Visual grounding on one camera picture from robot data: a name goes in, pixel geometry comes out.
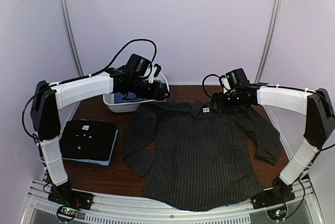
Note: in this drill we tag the aluminium frame post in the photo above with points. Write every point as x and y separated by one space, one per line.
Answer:
70 37
276 8

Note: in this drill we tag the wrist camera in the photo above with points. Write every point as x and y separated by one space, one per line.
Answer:
156 69
224 83

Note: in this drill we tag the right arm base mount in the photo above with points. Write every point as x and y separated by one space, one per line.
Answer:
274 200

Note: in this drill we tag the left aluminium frame post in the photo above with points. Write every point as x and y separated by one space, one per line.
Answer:
70 37

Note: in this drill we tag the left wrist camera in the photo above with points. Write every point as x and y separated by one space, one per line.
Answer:
156 69

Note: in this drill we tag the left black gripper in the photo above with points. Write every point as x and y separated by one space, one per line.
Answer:
159 97

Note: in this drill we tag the blue patterned shirt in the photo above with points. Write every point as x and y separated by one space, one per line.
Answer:
123 98

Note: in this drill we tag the folded black shirt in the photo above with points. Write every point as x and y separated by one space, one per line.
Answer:
78 126

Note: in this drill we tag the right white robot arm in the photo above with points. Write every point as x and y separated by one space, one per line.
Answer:
304 117

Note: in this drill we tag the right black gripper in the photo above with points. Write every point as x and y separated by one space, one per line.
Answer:
219 101

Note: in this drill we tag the white plastic basin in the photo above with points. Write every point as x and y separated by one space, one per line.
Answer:
108 99

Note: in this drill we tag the dark pinstriped long sleeve shirt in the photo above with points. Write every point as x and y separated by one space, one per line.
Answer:
196 158

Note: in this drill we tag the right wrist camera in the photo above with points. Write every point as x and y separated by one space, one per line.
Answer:
224 83

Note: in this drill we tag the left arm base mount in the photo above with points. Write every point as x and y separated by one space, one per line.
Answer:
71 202

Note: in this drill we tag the right aluminium frame post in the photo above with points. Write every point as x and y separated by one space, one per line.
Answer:
276 8

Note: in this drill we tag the aluminium front rail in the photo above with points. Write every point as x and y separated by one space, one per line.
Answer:
122 209

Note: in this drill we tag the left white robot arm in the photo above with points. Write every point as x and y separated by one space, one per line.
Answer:
138 76

